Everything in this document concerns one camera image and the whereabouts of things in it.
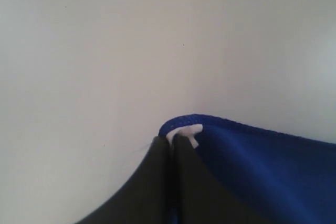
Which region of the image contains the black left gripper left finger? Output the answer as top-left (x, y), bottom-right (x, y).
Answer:
top-left (78, 136), bottom-right (171, 223)

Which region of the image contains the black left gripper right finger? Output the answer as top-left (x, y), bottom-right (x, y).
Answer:
top-left (172, 133), bottom-right (245, 224)

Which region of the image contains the blue microfiber towel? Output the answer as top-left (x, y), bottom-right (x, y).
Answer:
top-left (159, 114), bottom-right (335, 223)

